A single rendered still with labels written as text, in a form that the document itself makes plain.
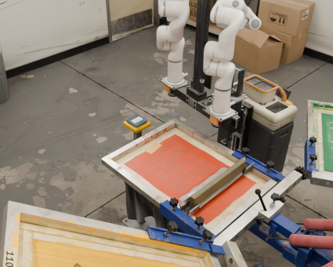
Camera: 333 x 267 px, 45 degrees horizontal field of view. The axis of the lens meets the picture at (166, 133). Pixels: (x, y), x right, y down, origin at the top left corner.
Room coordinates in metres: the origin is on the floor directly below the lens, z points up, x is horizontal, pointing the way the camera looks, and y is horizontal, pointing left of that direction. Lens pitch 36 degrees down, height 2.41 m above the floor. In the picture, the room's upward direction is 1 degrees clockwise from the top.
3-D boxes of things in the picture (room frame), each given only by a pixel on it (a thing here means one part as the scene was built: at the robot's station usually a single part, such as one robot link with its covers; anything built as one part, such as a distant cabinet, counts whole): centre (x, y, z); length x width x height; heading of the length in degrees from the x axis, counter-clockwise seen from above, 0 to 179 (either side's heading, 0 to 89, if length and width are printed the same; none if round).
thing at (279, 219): (1.22, -0.52, 1.02); 0.17 x 0.06 x 0.05; 45
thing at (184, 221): (1.26, -0.09, 0.98); 0.30 x 0.05 x 0.07; 45
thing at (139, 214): (1.52, 0.06, 0.74); 0.46 x 0.04 x 0.42; 45
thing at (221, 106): (1.98, -0.33, 1.21); 0.16 x 0.13 x 0.15; 127
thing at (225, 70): (1.97, -0.31, 1.37); 0.13 x 0.10 x 0.16; 68
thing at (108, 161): (1.62, -0.12, 0.97); 0.79 x 0.58 x 0.04; 45
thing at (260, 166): (1.65, -0.49, 0.98); 0.30 x 0.05 x 0.07; 45
